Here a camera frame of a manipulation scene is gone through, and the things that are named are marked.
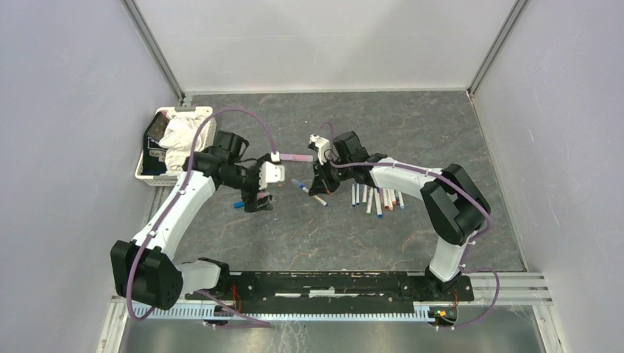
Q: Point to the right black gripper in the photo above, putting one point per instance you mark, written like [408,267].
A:
[321,184]

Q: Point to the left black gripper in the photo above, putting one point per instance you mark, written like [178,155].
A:
[252,204]

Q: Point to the white marker red cap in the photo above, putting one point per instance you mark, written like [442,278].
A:
[385,198]

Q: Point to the white marker light-blue cap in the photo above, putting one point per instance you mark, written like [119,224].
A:
[400,201]

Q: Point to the lilac highlighter pen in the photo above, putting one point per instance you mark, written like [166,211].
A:
[299,158]

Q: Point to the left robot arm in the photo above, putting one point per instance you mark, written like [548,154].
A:
[143,268]

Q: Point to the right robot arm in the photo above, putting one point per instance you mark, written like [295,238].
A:
[457,209]

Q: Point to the white crumpled cloth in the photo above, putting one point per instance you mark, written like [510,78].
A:
[178,138]

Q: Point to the black box in basket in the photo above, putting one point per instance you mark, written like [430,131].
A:
[153,154]

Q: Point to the white plastic basket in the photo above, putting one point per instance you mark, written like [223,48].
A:
[164,180]

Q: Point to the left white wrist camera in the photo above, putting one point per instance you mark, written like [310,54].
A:
[271,173]

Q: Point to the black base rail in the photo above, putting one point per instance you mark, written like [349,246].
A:
[332,305]

